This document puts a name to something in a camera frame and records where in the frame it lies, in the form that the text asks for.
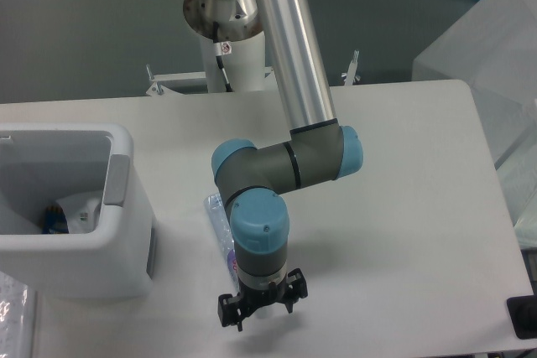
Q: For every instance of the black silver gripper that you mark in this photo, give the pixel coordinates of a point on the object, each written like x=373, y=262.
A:
x=256, y=292

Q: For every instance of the crushed clear plastic bottle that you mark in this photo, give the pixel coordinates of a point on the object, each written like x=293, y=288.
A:
x=218, y=218

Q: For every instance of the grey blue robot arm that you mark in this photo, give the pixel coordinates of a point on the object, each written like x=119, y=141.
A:
x=252, y=180

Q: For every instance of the white trash can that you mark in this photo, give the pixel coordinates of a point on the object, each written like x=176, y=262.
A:
x=43, y=162

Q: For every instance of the blue snack wrapper in bin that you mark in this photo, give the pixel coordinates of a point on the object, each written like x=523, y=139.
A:
x=54, y=221

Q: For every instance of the metal table clamp screw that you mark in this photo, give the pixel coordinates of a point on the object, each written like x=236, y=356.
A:
x=351, y=77

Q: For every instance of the clear plastic sheet bottom left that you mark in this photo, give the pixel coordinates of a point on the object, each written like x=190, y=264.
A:
x=18, y=307

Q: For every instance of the black device at table edge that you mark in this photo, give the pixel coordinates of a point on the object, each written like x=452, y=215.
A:
x=522, y=311

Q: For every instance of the translucent plastic covered box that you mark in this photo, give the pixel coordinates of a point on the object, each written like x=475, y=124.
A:
x=493, y=49

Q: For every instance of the white pedestal foot frame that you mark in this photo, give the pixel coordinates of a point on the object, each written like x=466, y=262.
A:
x=176, y=80

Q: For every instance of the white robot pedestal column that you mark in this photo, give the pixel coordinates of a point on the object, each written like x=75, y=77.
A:
x=249, y=52

